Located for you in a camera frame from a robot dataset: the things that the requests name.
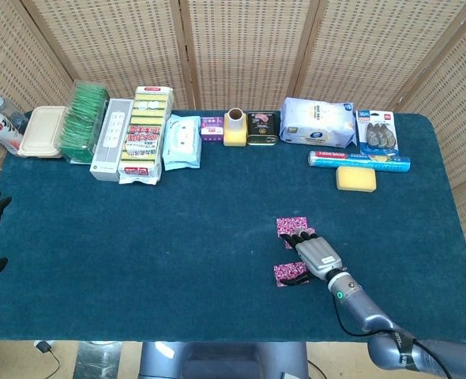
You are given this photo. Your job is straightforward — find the white bottle black print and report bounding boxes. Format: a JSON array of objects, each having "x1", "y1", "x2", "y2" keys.
[{"x1": 0, "y1": 106, "x2": 24, "y2": 156}]

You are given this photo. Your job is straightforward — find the white power strip box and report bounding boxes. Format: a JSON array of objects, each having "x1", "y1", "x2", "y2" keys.
[{"x1": 89, "y1": 98, "x2": 134, "y2": 182}]

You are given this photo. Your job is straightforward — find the clear water bottle white cap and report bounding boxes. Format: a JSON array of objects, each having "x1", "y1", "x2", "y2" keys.
[{"x1": 0, "y1": 93, "x2": 28, "y2": 127}]

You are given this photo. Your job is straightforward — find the teal carpet table mat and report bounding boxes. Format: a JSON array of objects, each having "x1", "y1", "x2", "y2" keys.
[{"x1": 0, "y1": 110, "x2": 466, "y2": 343}]

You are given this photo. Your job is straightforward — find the beige lidded lunch box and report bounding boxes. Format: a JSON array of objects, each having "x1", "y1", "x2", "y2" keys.
[{"x1": 17, "y1": 105, "x2": 67, "y2": 159}]

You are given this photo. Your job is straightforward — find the yellow rectangular sponge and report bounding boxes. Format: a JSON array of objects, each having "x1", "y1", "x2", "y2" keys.
[{"x1": 335, "y1": 165, "x2": 378, "y2": 193}]

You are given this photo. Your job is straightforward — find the black power adapter with cable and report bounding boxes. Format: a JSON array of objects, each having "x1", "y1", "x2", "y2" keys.
[{"x1": 34, "y1": 341, "x2": 62, "y2": 376}]

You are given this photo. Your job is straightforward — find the white blue tissue pack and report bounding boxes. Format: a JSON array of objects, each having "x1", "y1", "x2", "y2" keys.
[{"x1": 279, "y1": 96, "x2": 356, "y2": 149}]

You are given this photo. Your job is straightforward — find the grey metal table leg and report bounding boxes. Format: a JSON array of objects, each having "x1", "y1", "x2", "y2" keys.
[{"x1": 76, "y1": 341, "x2": 123, "y2": 379}]

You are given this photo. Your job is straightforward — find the white roll cardboard core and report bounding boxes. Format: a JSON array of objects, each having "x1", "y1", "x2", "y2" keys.
[{"x1": 227, "y1": 108, "x2": 245, "y2": 135}]

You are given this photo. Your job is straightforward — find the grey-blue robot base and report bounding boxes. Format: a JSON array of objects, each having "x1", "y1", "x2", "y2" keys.
[{"x1": 139, "y1": 341, "x2": 310, "y2": 379}]

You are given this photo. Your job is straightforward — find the clear box green tea bags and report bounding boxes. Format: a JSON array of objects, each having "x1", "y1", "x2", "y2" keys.
[{"x1": 57, "y1": 80, "x2": 111, "y2": 164}]

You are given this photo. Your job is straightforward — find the blue food wrap box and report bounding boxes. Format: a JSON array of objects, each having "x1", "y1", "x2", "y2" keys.
[{"x1": 307, "y1": 150, "x2": 412, "y2": 174}]

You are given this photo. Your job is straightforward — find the black gold luncheon meat can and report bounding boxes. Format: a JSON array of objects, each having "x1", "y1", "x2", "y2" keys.
[{"x1": 246, "y1": 111, "x2": 279, "y2": 147}]

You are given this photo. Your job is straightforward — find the yellow sponges multipack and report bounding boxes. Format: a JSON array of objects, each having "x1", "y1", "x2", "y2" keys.
[{"x1": 118, "y1": 85, "x2": 175, "y2": 186}]

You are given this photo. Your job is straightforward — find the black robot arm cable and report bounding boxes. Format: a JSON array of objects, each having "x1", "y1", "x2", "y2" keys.
[{"x1": 331, "y1": 294, "x2": 451, "y2": 379}]

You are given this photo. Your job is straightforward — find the small purple box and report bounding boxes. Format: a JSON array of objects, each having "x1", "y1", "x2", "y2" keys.
[{"x1": 200, "y1": 115, "x2": 225, "y2": 143}]

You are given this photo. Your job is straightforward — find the woven bamboo folding screen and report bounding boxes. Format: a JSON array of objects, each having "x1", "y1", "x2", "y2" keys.
[{"x1": 0, "y1": 0, "x2": 466, "y2": 313}]

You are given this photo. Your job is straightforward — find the light blue wet wipes pack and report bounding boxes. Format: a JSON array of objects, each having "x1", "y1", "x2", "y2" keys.
[{"x1": 162, "y1": 114, "x2": 202, "y2": 171}]

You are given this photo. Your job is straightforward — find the yellow tape holder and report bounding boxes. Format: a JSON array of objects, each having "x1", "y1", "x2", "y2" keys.
[{"x1": 223, "y1": 118, "x2": 248, "y2": 148}]

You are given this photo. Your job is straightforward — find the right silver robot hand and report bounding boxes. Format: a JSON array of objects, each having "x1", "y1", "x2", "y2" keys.
[{"x1": 278, "y1": 231, "x2": 349, "y2": 287}]

